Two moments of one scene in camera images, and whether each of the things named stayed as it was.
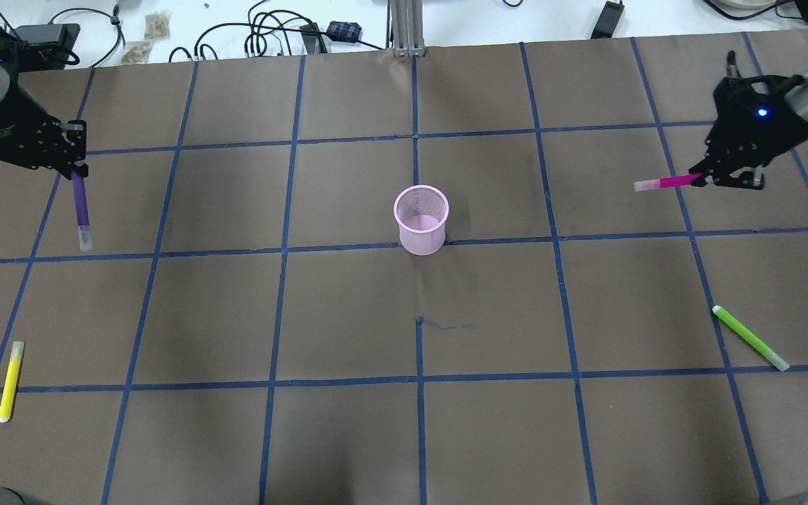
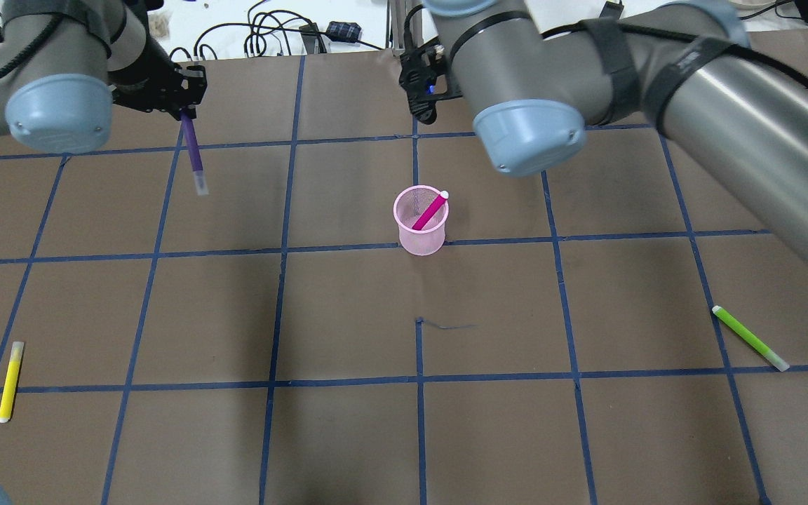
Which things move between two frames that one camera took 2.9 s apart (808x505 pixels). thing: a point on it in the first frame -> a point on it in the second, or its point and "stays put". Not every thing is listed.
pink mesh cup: x=421 y=212 stays put
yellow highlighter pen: x=7 y=400 stays put
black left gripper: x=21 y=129 -> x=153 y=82
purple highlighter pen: x=84 y=234 -> x=193 y=140
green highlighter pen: x=781 y=365 stays put
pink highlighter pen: x=668 y=182 -> x=438 y=202
